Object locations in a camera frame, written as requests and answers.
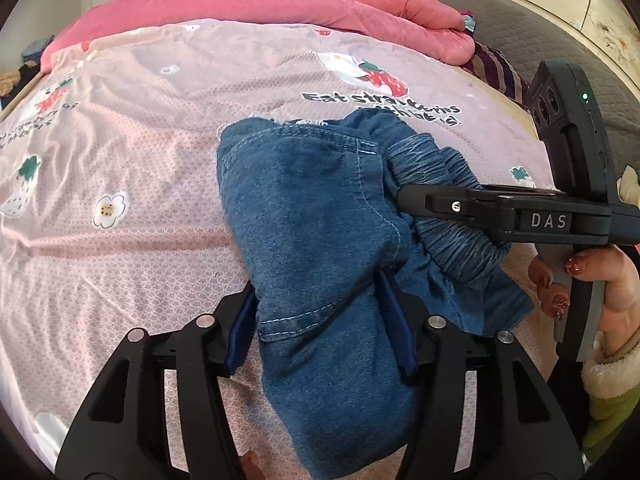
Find person's left hand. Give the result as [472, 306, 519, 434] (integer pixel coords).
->
[239, 450, 267, 480]

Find person's right hand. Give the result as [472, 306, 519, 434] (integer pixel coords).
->
[527, 246, 640, 364]

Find blue clothes pile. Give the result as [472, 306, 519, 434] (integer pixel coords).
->
[20, 35, 56, 64]

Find pink quilt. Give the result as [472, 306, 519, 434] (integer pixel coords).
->
[40, 0, 476, 73]

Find purple striped cloth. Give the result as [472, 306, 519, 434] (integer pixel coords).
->
[462, 41, 532, 109]

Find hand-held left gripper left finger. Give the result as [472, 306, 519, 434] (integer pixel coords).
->
[55, 280, 259, 480]

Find grey quilted mat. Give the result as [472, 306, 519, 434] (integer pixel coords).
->
[402, 0, 640, 171]

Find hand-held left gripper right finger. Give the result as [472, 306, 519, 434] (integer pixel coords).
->
[376, 269, 587, 480]

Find brown plush cloth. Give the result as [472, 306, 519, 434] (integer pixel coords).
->
[0, 70, 32, 99]

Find blue denim pants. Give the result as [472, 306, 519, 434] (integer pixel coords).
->
[215, 109, 536, 480]

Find pink strawberry print bed sheet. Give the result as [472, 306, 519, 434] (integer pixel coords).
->
[0, 19, 551, 476]

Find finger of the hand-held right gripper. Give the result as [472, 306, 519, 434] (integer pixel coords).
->
[397, 184, 518, 234]

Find cream fluffy cloth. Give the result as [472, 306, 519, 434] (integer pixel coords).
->
[617, 164, 640, 207]

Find dark cloth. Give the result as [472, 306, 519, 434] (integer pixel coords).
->
[546, 354, 590, 457]

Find person's right forearm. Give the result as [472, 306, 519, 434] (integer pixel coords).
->
[581, 329, 640, 462]

